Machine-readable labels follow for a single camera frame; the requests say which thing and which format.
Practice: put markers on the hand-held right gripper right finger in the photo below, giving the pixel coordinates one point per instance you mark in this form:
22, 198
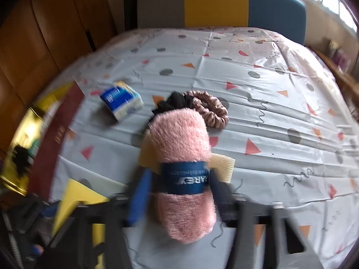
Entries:
221, 199

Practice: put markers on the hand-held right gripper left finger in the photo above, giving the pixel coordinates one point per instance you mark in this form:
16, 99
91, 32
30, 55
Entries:
138, 199

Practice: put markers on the cream mesh cloth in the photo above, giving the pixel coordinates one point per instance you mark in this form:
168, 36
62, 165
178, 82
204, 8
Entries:
221, 165

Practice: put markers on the yellow sponge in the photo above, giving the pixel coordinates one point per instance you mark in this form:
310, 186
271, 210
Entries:
75, 193

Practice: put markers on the green round puff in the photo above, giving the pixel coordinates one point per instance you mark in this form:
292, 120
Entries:
34, 145

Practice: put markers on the pink fluffy cloth roll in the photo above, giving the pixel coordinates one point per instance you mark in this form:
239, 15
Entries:
179, 140

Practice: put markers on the pink brown satin scrunchie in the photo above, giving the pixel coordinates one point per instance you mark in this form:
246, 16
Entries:
218, 115

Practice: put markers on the gold tin box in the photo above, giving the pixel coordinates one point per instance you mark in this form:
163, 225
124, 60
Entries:
56, 134

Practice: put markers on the black scrunchie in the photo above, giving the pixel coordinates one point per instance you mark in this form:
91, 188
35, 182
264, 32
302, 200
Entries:
175, 101

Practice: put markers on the blue tissue packet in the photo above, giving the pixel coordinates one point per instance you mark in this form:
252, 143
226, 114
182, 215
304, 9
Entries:
120, 101

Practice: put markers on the printed bed sheet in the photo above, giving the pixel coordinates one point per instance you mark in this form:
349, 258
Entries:
252, 103

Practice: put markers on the wooden windowsill shelf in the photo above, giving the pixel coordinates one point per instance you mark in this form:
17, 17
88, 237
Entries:
342, 72

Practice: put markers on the wooden wardrobe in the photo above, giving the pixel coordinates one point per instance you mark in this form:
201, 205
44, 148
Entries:
42, 33

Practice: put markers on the grey yellow blue headboard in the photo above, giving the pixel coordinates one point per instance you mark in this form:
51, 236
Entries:
216, 2

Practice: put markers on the window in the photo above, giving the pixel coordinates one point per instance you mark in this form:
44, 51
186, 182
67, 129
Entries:
331, 2

